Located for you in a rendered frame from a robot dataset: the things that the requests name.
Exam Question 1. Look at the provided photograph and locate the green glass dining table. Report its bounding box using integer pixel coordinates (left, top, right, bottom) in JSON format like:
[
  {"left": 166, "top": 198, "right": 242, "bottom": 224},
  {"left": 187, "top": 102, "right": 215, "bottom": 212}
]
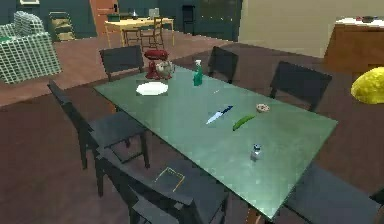
[{"left": 93, "top": 65, "right": 339, "bottom": 221}]

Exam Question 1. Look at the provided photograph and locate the green spray bottle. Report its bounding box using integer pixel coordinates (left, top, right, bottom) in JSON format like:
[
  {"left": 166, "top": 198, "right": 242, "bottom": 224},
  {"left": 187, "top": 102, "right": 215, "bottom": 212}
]
[{"left": 193, "top": 59, "right": 204, "bottom": 87}]

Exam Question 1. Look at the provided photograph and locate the white round plate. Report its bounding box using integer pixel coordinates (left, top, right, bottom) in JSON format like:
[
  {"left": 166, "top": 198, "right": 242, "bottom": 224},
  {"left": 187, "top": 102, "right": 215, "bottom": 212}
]
[{"left": 135, "top": 81, "right": 169, "bottom": 97}]

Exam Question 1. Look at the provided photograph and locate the green cucumber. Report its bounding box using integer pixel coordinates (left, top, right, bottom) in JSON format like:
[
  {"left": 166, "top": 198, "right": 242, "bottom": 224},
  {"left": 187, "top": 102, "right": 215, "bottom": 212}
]
[{"left": 232, "top": 114, "right": 257, "bottom": 132}]

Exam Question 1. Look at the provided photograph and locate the black dining chair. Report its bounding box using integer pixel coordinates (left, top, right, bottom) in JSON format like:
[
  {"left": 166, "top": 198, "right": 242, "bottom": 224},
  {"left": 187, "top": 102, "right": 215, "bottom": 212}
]
[
  {"left": 46, "top": 79, "right": 151, "bottom": 170},
  {"left": 99, "top": 44, "right": 146, "bottom": 83},
  {"left": 93, "top": 148, "right": 231, "bottom": 224},
  {"left": 283, "top": 161, "right": 384, "bottom": 224},
  {"left": 269, "top": 60, "right": 333, "bottom": 113},
  {"left": 207, "top": 45, "right": 240, "bottom": 85}
]

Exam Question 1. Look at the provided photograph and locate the red stand mixer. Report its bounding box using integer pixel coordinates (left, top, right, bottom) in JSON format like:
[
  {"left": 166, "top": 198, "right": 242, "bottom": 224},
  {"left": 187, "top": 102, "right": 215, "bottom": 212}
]
[{"left": 143, "top": 49, "right": 176, "bottom": 81}]

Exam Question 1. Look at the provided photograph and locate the silver salt shaker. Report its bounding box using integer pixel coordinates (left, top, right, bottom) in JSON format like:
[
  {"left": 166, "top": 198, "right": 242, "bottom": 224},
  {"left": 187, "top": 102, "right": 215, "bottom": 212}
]
[{"left": 250, "top": 143, "right": 263, "bottom": 162}]

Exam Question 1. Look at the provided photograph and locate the brown wooden chair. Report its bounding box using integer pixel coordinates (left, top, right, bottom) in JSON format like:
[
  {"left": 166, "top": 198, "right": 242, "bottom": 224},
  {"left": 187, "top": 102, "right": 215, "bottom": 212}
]
[{"left": 123, "top": 16, "right": 166, "bottom": 51}]

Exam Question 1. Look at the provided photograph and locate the black tall chair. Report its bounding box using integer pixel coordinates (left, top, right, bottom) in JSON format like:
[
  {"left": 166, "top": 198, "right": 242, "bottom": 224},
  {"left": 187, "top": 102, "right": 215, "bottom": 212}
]
[{"left": 181, "top": 4, "right": 196, "bottom": 35}]

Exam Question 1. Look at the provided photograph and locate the yellow wooden table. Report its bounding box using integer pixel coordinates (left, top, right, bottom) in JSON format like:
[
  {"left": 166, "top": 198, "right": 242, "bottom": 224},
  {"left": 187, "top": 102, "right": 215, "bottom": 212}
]
[{"left": 104, "top": 17, "right": 176, "bottom": 49}]

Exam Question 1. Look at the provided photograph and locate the orange room door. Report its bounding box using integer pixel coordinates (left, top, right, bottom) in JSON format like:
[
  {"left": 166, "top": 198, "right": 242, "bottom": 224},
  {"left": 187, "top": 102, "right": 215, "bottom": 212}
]
[{"left": 89, "top": 0, "right": 120, "bottom": 37}]

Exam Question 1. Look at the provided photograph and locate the dark shelf with cushions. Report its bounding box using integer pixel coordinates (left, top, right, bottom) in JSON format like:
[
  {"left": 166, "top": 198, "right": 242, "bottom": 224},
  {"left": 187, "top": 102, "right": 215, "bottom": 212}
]
[{"left": 48, "top": 11, "right": 76, "bottom": 43}]

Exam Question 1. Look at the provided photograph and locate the brown wooden counter cabinet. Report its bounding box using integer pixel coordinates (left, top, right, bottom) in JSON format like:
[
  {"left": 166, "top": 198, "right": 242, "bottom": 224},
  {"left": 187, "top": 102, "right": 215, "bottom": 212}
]
[{"left": 323, "top": 17, "right": 384, "bottom": 75}]

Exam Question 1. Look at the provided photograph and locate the blue handled kitchen knife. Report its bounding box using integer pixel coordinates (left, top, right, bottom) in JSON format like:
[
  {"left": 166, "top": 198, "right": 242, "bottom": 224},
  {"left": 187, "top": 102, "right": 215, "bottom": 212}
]
[{"left": 205, "top": 105, "right": 234, "bottom": 126}]

